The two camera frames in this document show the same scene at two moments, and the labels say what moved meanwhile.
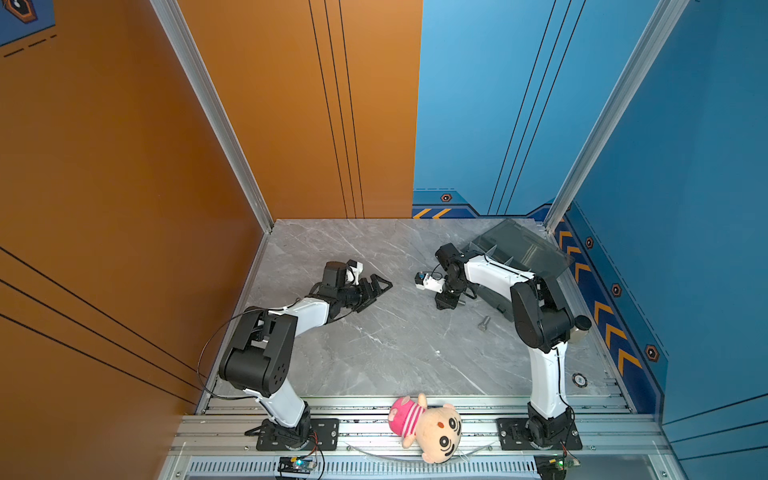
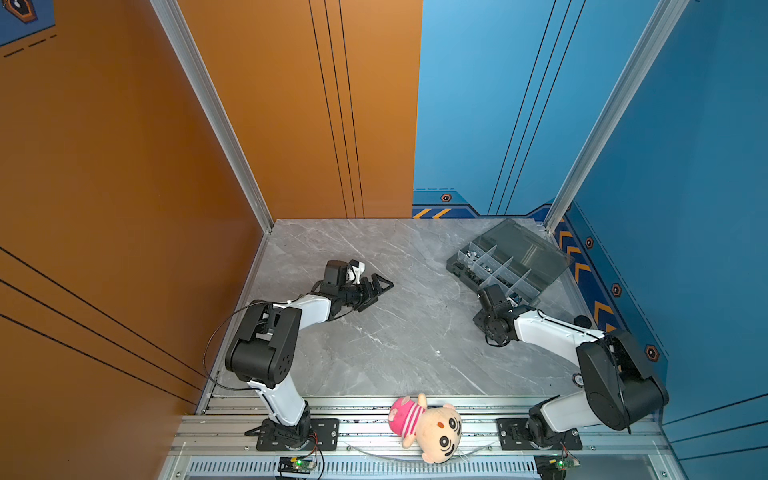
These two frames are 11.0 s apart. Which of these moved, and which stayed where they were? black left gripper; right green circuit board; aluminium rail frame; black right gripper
Moved: black right gripper
Stayed: right green circuit board; aluminium rail frame; black left gripper
